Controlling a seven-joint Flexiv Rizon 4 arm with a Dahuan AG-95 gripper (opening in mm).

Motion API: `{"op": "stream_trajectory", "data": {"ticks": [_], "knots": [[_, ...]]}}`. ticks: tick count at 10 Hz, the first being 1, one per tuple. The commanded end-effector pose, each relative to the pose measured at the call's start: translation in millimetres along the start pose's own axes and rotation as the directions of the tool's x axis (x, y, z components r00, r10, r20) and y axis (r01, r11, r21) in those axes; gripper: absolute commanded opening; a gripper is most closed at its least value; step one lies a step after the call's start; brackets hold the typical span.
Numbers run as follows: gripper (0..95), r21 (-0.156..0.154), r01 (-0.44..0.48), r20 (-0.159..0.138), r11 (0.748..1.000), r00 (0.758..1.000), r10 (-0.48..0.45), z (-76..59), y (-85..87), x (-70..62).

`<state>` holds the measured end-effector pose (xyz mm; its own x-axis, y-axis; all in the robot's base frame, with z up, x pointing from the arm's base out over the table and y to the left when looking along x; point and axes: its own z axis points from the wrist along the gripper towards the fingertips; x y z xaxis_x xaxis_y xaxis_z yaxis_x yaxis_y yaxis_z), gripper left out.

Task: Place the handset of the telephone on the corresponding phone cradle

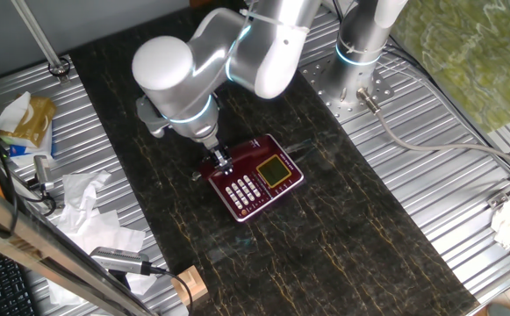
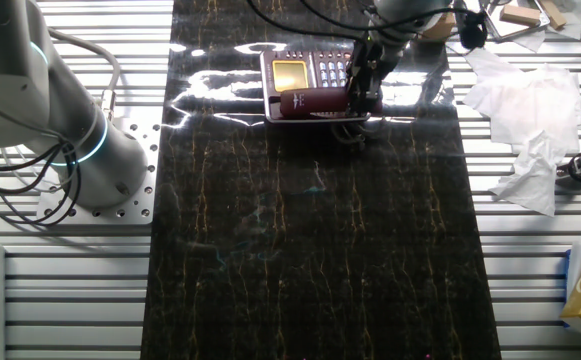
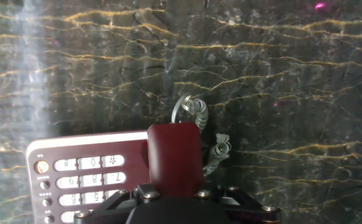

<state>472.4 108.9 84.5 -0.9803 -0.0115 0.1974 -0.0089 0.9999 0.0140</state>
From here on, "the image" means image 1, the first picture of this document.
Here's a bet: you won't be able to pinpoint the black camera cable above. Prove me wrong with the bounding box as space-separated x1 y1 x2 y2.
142 262 194 313

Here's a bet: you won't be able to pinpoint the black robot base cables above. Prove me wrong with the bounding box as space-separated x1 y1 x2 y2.
385 34 510 179

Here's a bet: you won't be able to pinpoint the shiny metal frame beam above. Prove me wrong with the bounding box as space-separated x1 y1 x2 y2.
0 175 157 316

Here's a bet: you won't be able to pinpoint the white and blue packet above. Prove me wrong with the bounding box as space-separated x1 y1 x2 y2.
0 125 57 167

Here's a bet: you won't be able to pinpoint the aluminium camera pole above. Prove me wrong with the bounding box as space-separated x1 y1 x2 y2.
11 0 72 84

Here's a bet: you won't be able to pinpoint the silver camera on stand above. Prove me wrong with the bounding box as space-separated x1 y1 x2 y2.
25 154 58 216

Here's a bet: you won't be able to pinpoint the green marble pattern sheet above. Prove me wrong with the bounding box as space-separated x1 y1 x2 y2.
390 0 510 133

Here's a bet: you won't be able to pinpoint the grey ribbed camera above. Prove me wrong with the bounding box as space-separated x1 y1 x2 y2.
90 246 151 277

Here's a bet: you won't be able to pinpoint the dark red telephone handset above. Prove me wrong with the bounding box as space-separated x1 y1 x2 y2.
198 138 273 181

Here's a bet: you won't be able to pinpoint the silver robot mounting plate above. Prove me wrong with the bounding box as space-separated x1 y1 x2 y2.
300 54 395 124

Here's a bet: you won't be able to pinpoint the light wooden block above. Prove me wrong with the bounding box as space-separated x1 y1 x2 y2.
170 264 210 307

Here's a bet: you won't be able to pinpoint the yellow tissue box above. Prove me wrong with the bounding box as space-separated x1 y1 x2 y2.
0 90 58 149

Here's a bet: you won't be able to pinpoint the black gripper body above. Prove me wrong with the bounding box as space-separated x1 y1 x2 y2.
209 147 231 168

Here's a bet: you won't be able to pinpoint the large white tissue sheet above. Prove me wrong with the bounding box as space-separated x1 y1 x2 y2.
46 209 159 306

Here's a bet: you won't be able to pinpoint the black keyboard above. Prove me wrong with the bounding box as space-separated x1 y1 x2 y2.
0 240 39 316

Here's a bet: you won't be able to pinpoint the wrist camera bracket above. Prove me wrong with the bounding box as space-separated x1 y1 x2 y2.
134 94 170 140

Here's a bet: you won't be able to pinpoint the black marble pattern mat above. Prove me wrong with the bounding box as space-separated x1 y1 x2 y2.
68 4 479 316

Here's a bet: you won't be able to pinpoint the crumpled white tissue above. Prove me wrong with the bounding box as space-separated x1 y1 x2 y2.
61 169 111 229

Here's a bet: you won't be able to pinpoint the thick grey robot cable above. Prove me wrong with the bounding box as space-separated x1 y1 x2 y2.
356 87 510 175

